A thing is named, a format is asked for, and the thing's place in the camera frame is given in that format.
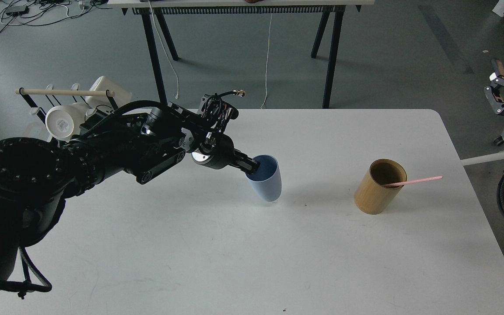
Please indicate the blue plastic cup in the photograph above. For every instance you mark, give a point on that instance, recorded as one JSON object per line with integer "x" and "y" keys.
{"x": 266, "y": 180}

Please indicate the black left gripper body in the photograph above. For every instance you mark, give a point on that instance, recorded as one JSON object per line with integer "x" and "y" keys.
{"x": 218, "y": 156}

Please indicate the black wire cup rack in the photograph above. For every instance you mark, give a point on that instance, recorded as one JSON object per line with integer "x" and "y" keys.
{"x": 26, "y": 94}

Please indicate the pink chopstick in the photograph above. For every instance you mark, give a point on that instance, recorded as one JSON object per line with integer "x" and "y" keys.
{"x": 404, "y": 183}

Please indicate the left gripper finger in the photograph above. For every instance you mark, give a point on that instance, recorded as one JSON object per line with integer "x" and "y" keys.
{"x": 245, "y": 163}

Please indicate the white mug on rack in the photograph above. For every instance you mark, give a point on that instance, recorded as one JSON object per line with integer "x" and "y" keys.
{"x": 64, "y": 121}

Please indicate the bamboo cylindrical holder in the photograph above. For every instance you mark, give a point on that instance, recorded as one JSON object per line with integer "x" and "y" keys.
{"x": 372, "y": 196}

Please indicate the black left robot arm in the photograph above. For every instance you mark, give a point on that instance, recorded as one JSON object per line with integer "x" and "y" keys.
{"x": 143, "y": 138}

